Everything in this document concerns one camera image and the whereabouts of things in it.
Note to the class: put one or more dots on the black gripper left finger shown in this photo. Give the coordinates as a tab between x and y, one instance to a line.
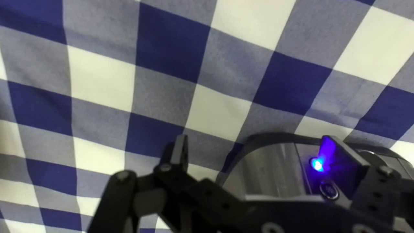
124	202

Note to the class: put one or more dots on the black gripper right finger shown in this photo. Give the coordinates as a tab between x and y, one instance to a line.
382	194

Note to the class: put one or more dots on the silver two-slot toaster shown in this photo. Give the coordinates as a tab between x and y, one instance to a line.
267	168

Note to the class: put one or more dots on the blue white checkered tablecloth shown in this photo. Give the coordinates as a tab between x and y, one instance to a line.
172	86

